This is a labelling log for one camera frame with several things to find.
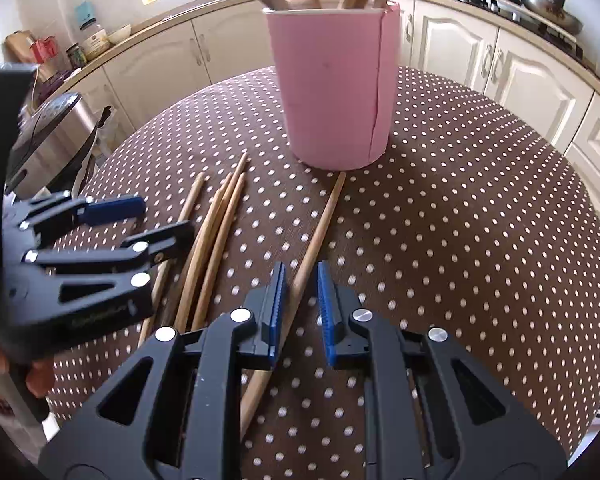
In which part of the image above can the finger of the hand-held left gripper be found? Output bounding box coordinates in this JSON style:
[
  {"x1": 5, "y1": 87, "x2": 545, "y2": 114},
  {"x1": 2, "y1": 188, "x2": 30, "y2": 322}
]
[
  {"x1": 5, "y1": 192, "x2": 147, "y2": 246},
  {"x1": 5, "y1": 220, "x2": 197, "y2": 347}
]

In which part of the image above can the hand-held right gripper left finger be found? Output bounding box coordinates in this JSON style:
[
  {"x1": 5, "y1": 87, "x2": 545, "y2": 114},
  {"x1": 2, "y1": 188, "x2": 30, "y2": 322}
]
[{"x1": 37, "y1": 261, "x2": 287, "y2": 480}]

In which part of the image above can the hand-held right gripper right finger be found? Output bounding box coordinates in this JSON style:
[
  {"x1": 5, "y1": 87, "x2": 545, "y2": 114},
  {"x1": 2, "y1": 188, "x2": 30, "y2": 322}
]
[{"x1": 316, "y1": 260, "x2": 568, "y2": 480}]

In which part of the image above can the pink cup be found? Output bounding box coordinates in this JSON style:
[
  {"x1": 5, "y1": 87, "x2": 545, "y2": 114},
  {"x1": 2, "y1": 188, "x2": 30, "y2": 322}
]
[{"x1": 262, "y1": 1, "x2": 402, "y2": 172}]

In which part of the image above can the person's left hand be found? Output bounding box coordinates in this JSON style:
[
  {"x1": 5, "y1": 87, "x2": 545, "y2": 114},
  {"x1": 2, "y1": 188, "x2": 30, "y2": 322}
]
[{"x1": 0, "y1": 346, "x2": 56, "y2": 400}]

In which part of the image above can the grey rice cooker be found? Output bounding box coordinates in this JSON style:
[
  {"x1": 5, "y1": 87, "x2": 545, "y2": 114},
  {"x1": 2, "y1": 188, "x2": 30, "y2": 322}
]
[{"x1": 5, "y1": 92, "x2": 98, "y2": 196}]

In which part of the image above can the wooden cutting board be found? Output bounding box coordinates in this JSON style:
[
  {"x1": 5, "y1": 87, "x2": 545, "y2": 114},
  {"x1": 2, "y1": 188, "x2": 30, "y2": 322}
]
[{"x1": 5, "y1": 30, "x2": 36, "y2": 63}]

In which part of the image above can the large labelled jar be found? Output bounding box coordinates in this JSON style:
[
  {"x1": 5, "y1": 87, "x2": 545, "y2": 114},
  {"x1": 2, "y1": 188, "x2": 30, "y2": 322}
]
[{"x1": 80, "y1": 19, "x2": 112, "y2": 61}]

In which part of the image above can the brown polka-dot tablecloth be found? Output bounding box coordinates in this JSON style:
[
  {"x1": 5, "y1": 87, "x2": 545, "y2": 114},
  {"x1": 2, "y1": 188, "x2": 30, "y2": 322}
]
[{"x1": 45, "y1": 65, "x2": 600, "y2": 480}]

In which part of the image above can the steel wok with lid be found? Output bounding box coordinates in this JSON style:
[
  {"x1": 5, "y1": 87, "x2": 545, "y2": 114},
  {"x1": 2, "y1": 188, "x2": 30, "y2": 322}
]
[{"x1": 520, "y1": 0, "x2": 583, "y2": 36}]

